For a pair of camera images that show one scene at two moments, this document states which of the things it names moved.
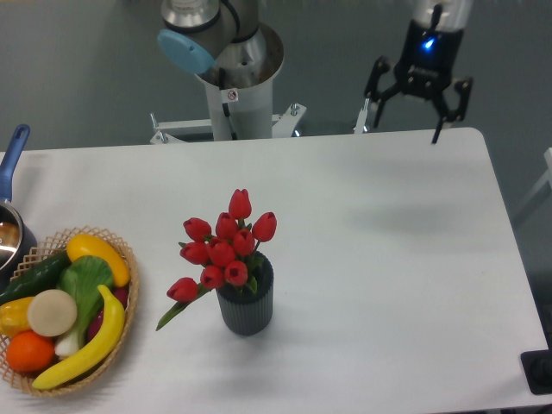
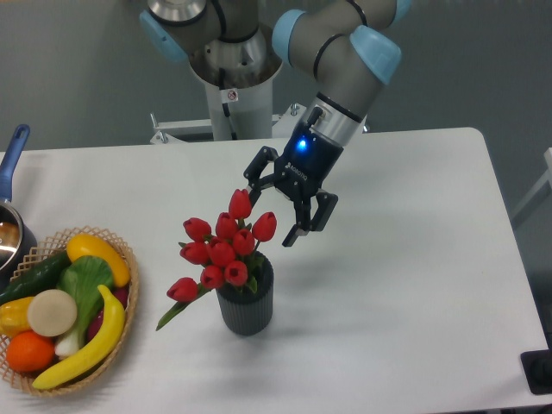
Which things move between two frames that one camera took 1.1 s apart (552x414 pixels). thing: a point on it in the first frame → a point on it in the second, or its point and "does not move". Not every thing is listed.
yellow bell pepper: [85, 245] does not move
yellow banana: [99, 351] does not move
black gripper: [423, 68] → [306, 165]
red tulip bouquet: [228, 257] does not move
